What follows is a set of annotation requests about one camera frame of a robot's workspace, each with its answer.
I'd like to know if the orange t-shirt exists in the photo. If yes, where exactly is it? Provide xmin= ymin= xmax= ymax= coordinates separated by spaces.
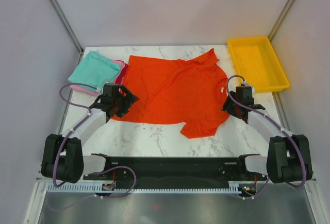
xmin=120 ymin=49 xmax=229 ymax=139

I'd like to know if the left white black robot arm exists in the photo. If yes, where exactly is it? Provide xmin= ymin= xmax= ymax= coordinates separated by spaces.
xmin=41 ymin=83 xmax=139 ymax=187

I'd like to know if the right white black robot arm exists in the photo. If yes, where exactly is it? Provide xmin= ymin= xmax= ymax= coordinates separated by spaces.
xmin=222 ymin=85 xmax=313 ymax=184

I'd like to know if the crimson folded t-shirt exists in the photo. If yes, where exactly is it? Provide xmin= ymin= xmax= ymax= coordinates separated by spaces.
xmin=115 ymin=63 xmax=128 ymax=85

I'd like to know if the pink folded t-shirt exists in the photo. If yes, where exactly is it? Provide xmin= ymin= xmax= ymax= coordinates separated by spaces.
xmin=68 ymin=59 xmax=125 ymax=96

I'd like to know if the teal folded t-shirt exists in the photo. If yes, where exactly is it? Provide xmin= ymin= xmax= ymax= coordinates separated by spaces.
xmin=68 ymin=51 xmax=124 ymax=89

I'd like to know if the yellow plastic tray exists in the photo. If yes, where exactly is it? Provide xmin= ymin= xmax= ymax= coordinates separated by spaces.
xmin=227 ymin=37 xmax=290 ymax=93

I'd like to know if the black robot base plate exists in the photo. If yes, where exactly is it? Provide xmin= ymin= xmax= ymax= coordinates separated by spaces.
xmin=84 ymin=157 xmax=266 ymax=188

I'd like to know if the white slotted cable duct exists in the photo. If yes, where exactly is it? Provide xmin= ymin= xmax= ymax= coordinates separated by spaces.
xmin=47 ymin=182 xmax=251 ymax=194

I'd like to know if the aluminium extrusion rail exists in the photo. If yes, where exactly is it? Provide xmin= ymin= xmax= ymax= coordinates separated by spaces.
xmin=41 ymin=165 xmax=84 ymax=183

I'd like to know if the left aluminium frame post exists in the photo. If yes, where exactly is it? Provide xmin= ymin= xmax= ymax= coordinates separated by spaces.
xmin=48 ymin=0 xmax=84 ymax=55

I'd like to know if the aluminium frame post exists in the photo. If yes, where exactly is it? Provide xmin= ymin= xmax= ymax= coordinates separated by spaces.
xmin=48 ymin=0 xmax=84 ymax=55
xmin=268 ymin=0 xmax=296 ymax=42

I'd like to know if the right aluminium frame post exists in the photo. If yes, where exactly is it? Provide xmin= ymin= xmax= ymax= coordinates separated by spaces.
xmin=268 ymin=0 xmax=296 ymax=42

